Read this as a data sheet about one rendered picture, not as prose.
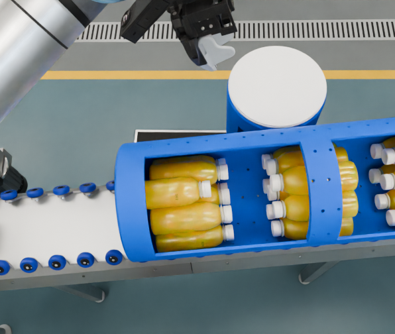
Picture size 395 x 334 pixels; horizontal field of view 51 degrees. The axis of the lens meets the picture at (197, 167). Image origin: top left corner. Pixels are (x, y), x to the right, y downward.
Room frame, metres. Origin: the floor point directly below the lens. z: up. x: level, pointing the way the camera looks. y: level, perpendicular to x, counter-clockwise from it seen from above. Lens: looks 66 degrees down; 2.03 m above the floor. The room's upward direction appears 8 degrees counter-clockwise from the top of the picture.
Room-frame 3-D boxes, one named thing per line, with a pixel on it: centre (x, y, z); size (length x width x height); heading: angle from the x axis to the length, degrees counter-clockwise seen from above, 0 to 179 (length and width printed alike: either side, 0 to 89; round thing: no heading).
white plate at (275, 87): (0.66, -0.26, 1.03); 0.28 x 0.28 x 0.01
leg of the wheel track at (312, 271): (0.24, -0.43, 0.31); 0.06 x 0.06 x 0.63; 87
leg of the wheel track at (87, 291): (0.30, 0.55, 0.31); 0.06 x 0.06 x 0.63; 87
